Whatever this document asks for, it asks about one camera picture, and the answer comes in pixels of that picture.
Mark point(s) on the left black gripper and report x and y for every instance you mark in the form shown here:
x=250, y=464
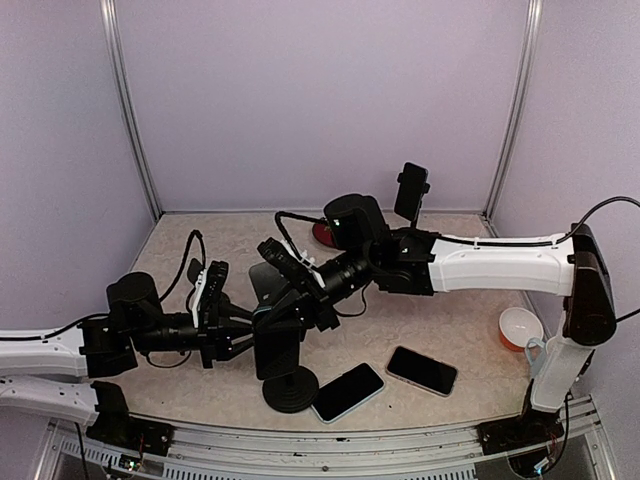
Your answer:
x=214, y=336

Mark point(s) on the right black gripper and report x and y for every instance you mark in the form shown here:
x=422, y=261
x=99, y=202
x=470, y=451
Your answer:
x=308, y=308

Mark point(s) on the phone blue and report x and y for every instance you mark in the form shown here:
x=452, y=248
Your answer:
x=347, y=392
x=275, y=356

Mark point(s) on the phone black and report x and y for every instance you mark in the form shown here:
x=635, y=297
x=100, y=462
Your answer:
x=414, y=170

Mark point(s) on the black pole stand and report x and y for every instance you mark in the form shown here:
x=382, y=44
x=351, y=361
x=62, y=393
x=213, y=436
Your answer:
x=291, y=393

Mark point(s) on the black pole stand clamp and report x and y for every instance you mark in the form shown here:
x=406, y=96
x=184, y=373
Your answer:
x=415, y=220

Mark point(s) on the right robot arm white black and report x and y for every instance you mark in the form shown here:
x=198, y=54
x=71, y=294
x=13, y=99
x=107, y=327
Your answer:
x=416, y=262

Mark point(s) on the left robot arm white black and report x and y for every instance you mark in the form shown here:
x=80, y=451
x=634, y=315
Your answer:
x=65, y=373

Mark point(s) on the middle folding phone stand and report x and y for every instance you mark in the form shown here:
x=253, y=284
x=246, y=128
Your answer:
x=266, y=279

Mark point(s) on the folding phone stand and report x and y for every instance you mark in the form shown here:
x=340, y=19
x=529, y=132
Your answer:
x=266, y=279
x=194, y=270

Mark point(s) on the left folding phone stand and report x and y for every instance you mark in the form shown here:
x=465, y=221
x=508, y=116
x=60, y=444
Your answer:
x=194, y=270

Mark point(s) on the phone lower right pink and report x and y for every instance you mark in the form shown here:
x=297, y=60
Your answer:
x=422, y=371

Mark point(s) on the red saucer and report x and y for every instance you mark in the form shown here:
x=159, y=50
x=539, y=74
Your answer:
x=322, y=234

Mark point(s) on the orange white bowl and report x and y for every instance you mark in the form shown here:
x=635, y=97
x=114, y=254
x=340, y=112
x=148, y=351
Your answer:
x=517, y=326

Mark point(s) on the light blue mug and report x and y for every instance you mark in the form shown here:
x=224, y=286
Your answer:
x=535, y=353

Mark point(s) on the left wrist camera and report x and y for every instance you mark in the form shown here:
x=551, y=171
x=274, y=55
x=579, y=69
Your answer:
x=208, y=286

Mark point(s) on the front aluminium rail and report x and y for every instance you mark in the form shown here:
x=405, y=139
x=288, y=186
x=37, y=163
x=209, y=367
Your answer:
x=196, y=451

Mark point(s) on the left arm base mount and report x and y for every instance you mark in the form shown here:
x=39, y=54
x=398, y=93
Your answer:
x=116, y=426

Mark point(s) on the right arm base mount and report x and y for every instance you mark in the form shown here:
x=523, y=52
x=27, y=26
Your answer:
x=530, y=427

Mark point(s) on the left aluminium frame post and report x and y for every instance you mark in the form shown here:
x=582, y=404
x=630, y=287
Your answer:
x=115, y=50

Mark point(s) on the aluminium frame post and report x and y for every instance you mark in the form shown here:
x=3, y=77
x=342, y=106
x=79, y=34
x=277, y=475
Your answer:
x=517, y=107
x=115, y=50

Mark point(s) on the right aluminium frame post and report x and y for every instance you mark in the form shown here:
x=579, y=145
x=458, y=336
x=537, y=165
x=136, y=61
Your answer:
x=517, y=107

